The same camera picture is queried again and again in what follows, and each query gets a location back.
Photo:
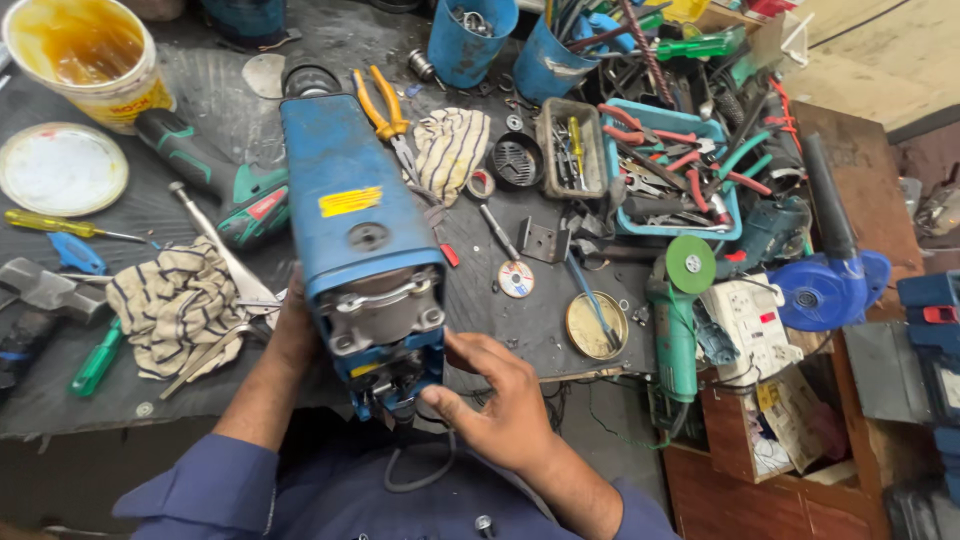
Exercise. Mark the large striped rag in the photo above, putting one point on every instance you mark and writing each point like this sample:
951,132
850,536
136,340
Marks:
176,307

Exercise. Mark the blue rotary hammer tool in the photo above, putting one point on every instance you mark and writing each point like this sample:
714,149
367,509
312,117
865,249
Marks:
349,195

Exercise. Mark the stack of papers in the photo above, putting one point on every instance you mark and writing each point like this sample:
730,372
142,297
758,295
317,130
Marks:
784,420

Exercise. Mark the brown wooden cabinet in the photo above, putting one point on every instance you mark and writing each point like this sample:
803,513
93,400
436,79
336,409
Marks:
750,502

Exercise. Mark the grey steel hammer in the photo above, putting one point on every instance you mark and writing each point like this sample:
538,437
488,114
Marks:
52,289

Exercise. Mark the teal power tool body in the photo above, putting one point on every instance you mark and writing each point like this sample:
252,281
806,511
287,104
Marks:
769,229

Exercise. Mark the brass round lid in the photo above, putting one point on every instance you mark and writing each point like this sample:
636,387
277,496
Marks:
581,330

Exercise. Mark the person's right hand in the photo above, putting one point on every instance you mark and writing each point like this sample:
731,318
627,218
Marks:
510,412

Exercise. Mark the white round lid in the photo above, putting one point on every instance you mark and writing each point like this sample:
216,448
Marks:
61,169

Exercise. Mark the green angle grinder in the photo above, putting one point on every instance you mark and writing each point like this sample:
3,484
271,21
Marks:
675,337

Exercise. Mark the metal washer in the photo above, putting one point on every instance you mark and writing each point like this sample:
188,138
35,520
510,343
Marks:
514,122

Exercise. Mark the blue tool case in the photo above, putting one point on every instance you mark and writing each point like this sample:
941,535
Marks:
934,337

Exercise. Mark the translucent green screwdriver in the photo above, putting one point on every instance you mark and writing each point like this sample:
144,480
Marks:
694,46

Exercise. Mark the small striped rag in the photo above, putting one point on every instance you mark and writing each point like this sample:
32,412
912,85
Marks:
450,150

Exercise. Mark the grey metal sheet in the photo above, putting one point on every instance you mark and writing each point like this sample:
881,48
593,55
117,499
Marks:
885,371

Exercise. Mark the small yellow screwdriver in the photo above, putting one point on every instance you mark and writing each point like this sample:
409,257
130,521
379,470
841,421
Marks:
576,142

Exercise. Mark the blue cup of tools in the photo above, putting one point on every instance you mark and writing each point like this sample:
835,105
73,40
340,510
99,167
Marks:
547,67

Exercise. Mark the blue cup of screws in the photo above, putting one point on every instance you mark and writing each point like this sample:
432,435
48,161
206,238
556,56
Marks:
469,52

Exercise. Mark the black round fan cover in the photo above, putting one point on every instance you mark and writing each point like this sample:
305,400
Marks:
516,160

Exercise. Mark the blue air blower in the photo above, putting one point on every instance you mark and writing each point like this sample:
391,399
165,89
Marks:
821,289

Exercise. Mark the metal bearing sleeve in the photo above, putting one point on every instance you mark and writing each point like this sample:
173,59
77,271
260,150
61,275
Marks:
421,64

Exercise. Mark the person's left hand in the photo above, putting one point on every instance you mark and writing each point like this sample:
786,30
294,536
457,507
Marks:
294,337

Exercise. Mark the dirty tray of bits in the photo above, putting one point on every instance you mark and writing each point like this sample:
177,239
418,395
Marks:
596,154

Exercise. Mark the small cutting disc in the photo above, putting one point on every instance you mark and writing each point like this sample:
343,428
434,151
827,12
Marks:
516,279

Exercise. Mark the small tape roll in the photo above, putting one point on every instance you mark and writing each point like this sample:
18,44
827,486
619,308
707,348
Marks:
480,184

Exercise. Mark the grey metal bracket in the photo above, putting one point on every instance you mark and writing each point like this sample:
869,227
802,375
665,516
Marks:
541,241

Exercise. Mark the blue utility knife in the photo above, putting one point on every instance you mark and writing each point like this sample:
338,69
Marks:
75,253

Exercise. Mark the blue plastic tool tray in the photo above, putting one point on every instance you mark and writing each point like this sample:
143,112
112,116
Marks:
675,229

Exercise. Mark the yellow white grease bucket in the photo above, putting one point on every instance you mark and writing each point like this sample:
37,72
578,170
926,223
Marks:
90,67

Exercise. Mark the heap of mixed tools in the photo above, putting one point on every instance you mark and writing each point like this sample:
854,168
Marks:
720,90

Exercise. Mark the grey metal disc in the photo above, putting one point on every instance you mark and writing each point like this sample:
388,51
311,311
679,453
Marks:
264,75

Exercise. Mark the person's blue shirt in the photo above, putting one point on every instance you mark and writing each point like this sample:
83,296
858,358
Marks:
337,495

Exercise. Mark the metal punch tool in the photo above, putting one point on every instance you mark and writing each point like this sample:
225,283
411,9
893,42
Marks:
499,231

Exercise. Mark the black rubber mat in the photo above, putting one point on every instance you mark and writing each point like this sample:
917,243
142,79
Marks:
225,90

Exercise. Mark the white power strip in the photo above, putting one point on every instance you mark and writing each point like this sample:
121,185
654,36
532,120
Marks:
750,322

